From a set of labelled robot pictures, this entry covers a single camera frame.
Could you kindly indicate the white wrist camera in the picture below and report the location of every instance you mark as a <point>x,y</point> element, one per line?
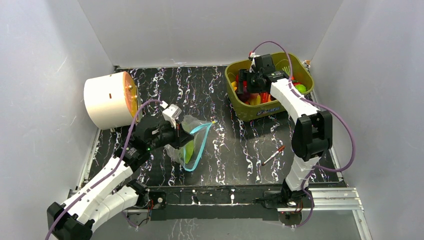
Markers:
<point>171,114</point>
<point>254,65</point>

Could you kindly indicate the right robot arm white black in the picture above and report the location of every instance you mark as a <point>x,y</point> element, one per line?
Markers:
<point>312,135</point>

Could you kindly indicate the green toy leaf vegetable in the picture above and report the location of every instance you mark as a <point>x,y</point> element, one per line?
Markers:
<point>187,152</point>

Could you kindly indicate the orange toy carrot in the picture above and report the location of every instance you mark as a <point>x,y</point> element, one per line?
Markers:
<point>287,70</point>

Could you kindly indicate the white cylindrical appliance orange lid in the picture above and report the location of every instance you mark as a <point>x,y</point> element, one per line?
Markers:
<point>112,101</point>

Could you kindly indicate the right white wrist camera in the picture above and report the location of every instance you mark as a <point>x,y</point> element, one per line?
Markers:
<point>254,65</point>

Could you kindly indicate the red white marker pen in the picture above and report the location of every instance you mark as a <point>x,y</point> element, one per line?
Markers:
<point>273,155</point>

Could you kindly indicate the olive green plastic bin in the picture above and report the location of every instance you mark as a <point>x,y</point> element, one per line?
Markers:
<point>246,112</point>

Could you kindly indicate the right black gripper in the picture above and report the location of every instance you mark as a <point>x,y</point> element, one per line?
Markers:
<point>249,79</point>

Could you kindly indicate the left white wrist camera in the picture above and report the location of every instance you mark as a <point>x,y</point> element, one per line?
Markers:
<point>171,114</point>

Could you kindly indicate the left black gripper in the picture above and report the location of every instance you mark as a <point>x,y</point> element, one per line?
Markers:
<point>181,137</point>

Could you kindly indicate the lime green toy fruit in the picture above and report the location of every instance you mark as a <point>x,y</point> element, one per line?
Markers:
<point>301,88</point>

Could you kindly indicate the clear zip top bag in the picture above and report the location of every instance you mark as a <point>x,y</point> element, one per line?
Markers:
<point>200,129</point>

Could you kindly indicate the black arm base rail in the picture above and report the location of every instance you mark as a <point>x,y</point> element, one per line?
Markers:
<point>248,201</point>

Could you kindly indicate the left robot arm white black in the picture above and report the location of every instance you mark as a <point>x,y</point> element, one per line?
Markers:
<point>103,197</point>

